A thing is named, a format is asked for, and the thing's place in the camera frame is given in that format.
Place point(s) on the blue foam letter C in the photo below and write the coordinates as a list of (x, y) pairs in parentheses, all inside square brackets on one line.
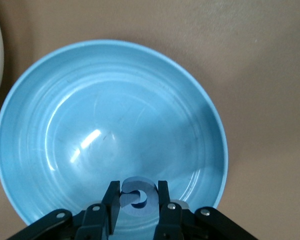
[(150, 200)]

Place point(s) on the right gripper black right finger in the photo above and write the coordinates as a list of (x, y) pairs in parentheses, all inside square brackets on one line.
[(172, 220)]

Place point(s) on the blue plate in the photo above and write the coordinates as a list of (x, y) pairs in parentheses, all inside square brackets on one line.
[(115, 112)]

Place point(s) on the brown table cover sheet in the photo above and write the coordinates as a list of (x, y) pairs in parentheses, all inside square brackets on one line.
[(265, 75)]

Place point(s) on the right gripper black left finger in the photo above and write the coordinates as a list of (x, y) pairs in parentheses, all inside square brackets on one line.
[(95, 217)]

